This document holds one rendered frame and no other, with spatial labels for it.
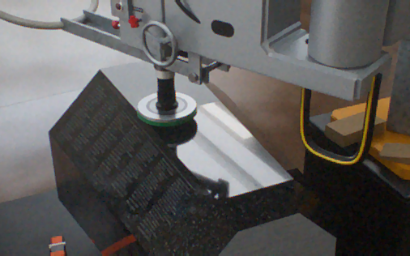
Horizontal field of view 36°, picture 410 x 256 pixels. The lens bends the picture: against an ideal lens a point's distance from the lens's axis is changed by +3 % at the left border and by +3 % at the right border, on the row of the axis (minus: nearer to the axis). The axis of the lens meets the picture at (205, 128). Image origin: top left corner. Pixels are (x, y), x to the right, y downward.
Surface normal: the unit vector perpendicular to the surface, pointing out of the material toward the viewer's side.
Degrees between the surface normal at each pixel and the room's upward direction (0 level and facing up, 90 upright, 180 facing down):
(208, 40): 90
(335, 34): 90
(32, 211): 0
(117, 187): 45
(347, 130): 0
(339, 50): 90
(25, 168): 0
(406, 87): 90
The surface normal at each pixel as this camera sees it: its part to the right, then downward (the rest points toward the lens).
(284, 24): 0.79, 0.30
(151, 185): -0.64, -0.45
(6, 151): -0.01, -0.87
